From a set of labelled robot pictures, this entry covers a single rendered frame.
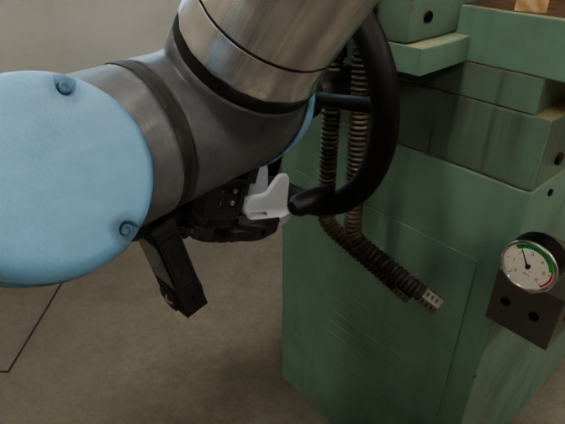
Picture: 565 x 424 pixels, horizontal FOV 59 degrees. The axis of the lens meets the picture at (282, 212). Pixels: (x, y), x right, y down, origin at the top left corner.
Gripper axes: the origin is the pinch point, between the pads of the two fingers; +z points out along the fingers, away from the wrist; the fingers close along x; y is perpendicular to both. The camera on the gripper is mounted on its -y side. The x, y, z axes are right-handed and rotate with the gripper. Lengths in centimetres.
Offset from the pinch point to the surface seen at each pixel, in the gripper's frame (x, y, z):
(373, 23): -5.7, 21.1, -1.4
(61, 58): 129, -4, 24
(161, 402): 40, -67, 22
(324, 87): 3.5, 14.0, 5.0
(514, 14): -9.9, 26.5, 15.6
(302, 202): -3.1, 2.7, -0.9
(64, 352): 70, -71, 11
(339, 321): 9.9, -28.5, 35.4
